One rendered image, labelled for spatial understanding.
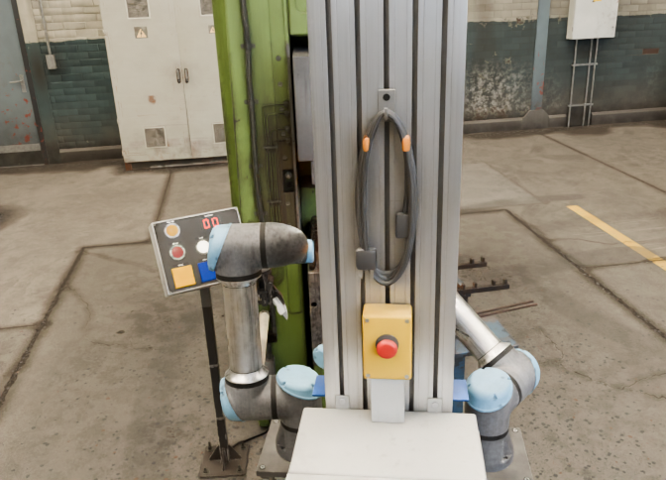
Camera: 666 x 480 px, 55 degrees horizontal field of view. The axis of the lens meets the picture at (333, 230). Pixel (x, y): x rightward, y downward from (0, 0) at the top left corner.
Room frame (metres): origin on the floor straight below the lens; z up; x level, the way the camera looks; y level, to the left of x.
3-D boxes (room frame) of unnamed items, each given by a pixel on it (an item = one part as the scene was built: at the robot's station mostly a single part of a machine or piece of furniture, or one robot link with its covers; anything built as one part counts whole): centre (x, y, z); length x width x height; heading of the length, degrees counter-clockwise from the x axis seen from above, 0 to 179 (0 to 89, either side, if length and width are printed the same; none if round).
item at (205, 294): (2.34, 0.53, 0.54); 0.04 x 0.04 x 1.08; 2
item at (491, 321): (2.25, -0.48, 0.67); 0.40 x 0.30 x 0.02; 100
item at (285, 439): (1.44, 0.11, 0.87); 0.15 x 0.15 x 0.10
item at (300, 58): (2.64, -0.06, 1.56); 0.42 x 0.39 x 0.40; 2
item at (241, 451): (2.34, 0.53, 0.05); 0.22 x 0.22 x 0.09; 2
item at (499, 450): (1.38, -0.39, 0.87); 0.15 x 0.15 x 0.10
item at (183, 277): (2.18, 0.57, 1.01); 0.07 x 0.05 x 0.07; 117
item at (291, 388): (1.44, 0.11, 0.98); 0.13 x 0.12 x 0.14; 91
